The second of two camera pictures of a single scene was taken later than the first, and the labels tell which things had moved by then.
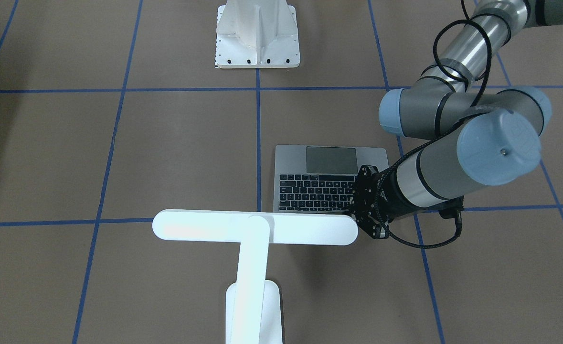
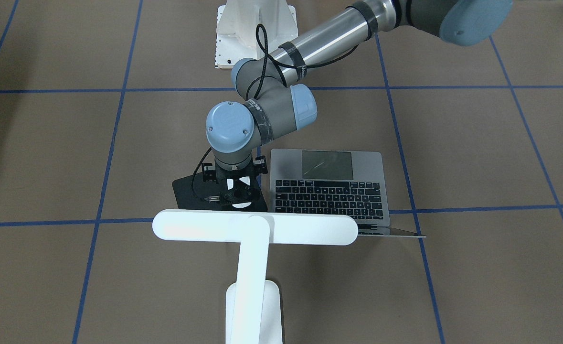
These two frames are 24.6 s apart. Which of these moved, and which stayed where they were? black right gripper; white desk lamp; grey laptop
Moved: black right gripper
Stayed: white desk lamp; grey laptop
